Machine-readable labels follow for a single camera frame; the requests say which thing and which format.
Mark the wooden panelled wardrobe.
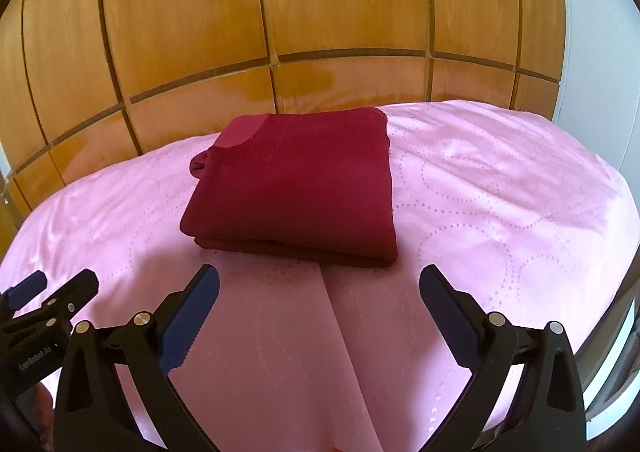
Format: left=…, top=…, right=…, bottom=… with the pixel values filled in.
left=0, top=0, right=568, bottom=213

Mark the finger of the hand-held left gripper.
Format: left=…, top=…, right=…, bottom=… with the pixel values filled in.
left=0, top=271, right=49, bottom=327
left=15, top=268, right=99, bottom=333

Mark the pink patterned bedsheet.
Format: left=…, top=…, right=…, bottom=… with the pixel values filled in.
left=0, top=99, right=640, bottom=452

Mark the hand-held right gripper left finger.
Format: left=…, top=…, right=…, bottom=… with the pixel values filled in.
left=54, top=264, right=222, bottom=452

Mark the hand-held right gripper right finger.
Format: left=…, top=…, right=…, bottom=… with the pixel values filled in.
left=419, top=264, right=587, bottom=452

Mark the maroon knit garment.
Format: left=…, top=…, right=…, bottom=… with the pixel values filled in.
left=180, top=106, right=399, bottom=269

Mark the white mattress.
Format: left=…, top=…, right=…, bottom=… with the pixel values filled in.
left=575, top=252, right=640, bottom=433

